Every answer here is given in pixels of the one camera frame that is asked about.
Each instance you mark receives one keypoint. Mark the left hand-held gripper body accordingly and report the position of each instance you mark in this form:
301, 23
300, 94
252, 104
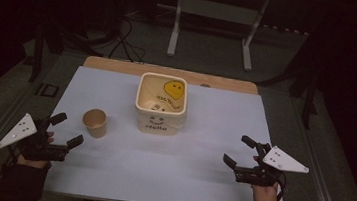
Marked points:
17, 131

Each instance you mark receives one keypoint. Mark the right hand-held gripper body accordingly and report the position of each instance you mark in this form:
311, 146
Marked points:
282, 161

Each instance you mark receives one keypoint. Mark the person's left hand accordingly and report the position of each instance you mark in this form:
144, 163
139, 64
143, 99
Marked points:
31, 162

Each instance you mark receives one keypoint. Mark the person's right hand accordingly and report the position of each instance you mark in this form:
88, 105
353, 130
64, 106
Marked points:
265, 197

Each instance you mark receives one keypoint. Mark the brown paper cup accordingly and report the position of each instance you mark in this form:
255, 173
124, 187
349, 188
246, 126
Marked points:
95, 122

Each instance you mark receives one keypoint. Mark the dark floor box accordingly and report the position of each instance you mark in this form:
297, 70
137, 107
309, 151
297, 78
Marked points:
47, 90

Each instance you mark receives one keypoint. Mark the white table mat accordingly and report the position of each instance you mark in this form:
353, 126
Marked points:
176, 160

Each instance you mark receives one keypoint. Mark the black tripod stand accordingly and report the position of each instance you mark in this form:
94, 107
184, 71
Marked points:
308, 94
39, 52

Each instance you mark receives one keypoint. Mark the wooden table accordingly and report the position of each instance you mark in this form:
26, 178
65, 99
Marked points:
119, 65

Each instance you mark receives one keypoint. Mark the cream square bin smiley print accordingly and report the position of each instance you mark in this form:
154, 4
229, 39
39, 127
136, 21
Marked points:
159, 118

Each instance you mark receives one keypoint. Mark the black equipment rack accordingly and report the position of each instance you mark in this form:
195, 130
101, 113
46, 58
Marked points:
117, 3

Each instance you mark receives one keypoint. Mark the white metal stand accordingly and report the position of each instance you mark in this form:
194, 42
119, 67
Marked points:
175, 29

